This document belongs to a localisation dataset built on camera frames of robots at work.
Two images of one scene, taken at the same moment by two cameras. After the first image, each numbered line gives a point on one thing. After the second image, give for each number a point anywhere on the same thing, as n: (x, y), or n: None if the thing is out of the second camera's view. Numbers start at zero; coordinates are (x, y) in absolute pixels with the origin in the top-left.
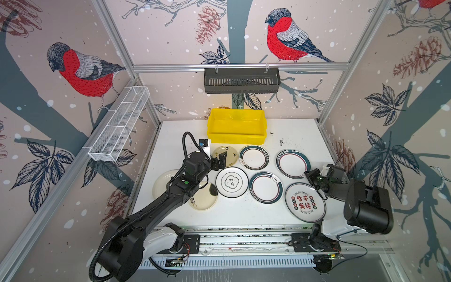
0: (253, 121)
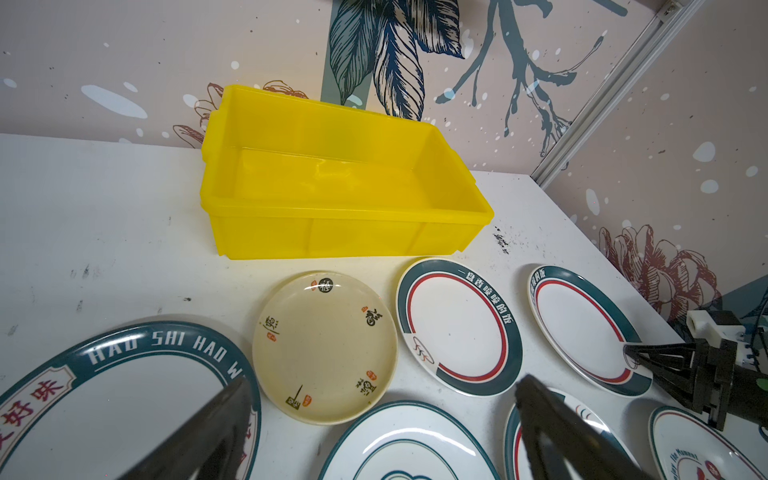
0: (294, 177)
